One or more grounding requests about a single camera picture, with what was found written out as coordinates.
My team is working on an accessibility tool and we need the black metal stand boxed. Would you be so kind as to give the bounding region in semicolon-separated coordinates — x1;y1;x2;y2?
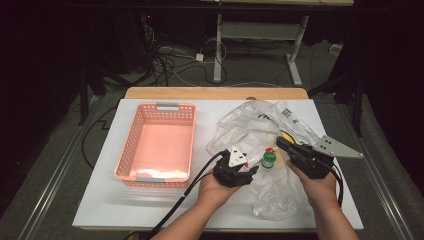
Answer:
78;63;108;127
308;73;364;138

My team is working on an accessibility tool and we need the dark equipment cabinet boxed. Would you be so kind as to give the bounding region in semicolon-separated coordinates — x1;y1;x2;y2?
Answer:
109;9;158;76

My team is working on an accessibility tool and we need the person's right hand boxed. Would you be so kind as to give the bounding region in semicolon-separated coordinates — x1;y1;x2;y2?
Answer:
286;160;338;208

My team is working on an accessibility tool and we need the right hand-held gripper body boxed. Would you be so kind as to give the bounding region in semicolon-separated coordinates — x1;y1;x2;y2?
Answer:
287;134;364;180

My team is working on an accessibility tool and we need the aluminium floor rail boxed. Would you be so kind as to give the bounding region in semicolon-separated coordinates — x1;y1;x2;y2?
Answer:
349;133;414;240
18;96;101;240

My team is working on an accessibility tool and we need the pink plastic basket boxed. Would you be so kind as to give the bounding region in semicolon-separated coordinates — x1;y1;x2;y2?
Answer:
114;102;197;189

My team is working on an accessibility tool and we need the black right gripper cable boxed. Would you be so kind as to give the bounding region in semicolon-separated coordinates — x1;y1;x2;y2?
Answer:
329;164;345;208

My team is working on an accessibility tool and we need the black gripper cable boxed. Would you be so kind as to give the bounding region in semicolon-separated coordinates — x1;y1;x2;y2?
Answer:
141;150;231;240
329;164;345;208

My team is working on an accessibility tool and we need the white table mat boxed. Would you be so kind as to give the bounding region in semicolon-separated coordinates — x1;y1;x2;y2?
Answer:
72;98;364;231

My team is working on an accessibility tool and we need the bundle of floor cables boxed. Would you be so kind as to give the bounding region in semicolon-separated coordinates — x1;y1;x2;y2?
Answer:
143;23;234;88

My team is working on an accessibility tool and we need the person's left hand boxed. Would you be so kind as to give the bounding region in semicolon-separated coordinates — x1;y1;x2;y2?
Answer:
197;170;243;208

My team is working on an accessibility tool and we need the wooden table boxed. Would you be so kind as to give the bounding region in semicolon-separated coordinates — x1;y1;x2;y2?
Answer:
124;86;309;101

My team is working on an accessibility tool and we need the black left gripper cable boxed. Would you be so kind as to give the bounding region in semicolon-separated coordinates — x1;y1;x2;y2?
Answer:
141;150;231;240

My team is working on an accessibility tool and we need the white table frame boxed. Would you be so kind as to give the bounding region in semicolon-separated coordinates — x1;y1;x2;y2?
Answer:
199;0;355;88

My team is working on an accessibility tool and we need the clear plastic smiley bag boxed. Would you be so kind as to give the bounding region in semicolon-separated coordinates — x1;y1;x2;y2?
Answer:
204;99;329;221

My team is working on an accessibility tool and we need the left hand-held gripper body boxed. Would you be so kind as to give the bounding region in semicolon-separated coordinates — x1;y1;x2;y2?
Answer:
213;145;252;188

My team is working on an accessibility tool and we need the green-capped small bottle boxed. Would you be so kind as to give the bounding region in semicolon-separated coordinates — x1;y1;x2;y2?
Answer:
260;151;277;170

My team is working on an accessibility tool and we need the black looped floor cable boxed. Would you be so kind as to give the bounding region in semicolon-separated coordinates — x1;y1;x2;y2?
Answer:
81;105;120;170

